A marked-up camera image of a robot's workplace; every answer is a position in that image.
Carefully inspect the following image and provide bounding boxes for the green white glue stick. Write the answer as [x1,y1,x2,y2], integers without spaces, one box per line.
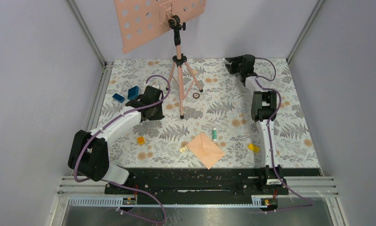
[212,128,217,143]

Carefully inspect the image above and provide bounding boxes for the tan paper envelope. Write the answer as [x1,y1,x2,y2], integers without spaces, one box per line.
[186,132,225,170]

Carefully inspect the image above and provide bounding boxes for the pink perforated music stand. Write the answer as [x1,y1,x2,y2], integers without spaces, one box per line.
[113,0,207,120]

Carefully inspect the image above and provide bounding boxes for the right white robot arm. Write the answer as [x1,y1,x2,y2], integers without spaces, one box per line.
[225,54,281,168]

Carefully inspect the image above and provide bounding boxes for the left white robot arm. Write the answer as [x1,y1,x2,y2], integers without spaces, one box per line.
[67,86,164,194]

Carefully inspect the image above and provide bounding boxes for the large blue toy brick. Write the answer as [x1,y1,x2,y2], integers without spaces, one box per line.
[128,86,141,100]

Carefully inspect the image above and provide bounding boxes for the orange square toy brick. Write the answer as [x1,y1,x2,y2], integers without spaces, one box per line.
[136,137,146,145]

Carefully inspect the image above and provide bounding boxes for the small blue toy brick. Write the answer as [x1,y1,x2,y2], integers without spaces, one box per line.
[112,93,125,104]

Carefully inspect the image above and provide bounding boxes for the floral patterned table mat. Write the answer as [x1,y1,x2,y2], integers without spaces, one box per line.
[109,58,320,168]

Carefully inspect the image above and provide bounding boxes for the yellow toy brick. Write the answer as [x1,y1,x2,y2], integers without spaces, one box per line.
[248,144,260,153]

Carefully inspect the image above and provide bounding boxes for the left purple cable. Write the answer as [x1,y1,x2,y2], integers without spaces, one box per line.
[73,74,172,225]

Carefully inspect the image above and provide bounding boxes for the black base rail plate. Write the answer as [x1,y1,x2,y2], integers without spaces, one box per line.
[74,167,322,207]

